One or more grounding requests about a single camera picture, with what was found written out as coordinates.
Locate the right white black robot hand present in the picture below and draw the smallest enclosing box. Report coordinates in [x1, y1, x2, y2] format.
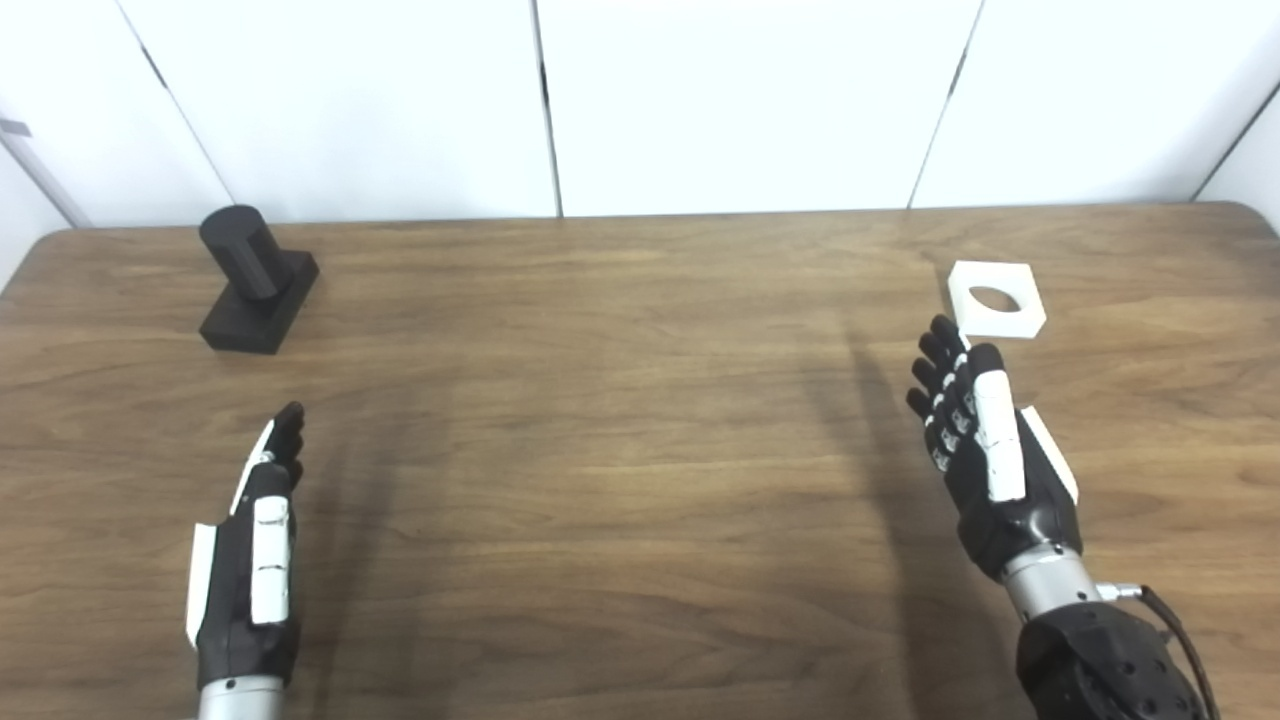
[906, 315, 1083, 582]

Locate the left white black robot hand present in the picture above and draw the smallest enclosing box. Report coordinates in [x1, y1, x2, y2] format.
[186, 402, 306, 691]

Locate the white square piece round hole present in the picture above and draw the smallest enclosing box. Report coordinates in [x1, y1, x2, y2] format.
[947, 261, 1048, 341]

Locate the black cylindrical peg square base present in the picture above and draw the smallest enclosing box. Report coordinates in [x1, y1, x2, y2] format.
[198, 204, 321, 355]

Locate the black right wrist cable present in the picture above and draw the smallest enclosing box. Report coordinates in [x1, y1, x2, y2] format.
[1097, 582, 1222, 720]

